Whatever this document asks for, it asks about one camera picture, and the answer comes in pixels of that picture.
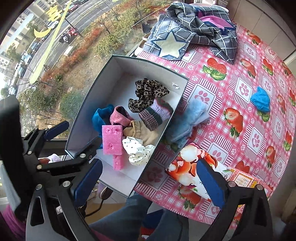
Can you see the person's legs in jeans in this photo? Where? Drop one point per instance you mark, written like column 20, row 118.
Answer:
column 138, row 217

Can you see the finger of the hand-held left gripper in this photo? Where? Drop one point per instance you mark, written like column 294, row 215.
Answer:
column 83, row 150
column 56, row 130

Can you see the purple pink cloth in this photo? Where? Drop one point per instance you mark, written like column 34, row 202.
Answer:
column 215, row 20

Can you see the purple slipper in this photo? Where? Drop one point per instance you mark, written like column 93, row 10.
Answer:
column 105, row 191

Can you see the white polka dot cloth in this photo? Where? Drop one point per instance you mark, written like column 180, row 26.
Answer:
column 138, row 151

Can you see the white towel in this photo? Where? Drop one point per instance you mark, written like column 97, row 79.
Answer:
column 55, row 157

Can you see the pink knitted sock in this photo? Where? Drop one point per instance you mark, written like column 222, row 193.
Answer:
column 119, row 115

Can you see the purple striped knitted sock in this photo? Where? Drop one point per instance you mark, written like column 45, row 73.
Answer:
column 155, row 115

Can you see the white cardboard box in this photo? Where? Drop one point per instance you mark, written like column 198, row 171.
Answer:
column 129, row 76

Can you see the bright blue sock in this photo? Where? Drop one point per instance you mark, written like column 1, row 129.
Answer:
column 100, row 118

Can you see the blue crumpled sock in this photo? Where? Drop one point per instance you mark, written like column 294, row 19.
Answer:
column 261, row 99

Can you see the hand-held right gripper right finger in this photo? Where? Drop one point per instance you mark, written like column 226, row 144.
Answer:
column 212, row 185

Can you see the dark grey checked cloth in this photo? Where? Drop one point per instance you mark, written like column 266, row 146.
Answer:
column 208, row 37

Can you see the orange white tissue packet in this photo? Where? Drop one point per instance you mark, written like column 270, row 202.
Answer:
column 185, row 166

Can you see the light blue fluffy cloth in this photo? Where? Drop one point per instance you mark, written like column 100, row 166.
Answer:
column 187, row 122

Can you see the beige cloth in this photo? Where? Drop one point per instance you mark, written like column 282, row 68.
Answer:
column 143, row 132

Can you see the pink strawberry print tablecloth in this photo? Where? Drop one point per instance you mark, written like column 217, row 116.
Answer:
column 231, row 81

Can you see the person's left forearm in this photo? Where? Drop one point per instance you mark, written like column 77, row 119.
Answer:
column 11, row 224

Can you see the pink sponge with holes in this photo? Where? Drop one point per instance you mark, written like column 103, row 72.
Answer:
column 112, row 139

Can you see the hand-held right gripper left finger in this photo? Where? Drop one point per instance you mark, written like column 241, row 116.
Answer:
column 87, row 180

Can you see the leopard print scrunchie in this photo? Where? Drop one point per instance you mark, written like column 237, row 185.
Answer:
column 148, row 90

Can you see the pink patterned cardboard box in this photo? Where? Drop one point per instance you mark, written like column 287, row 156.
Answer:
column 242, row 180

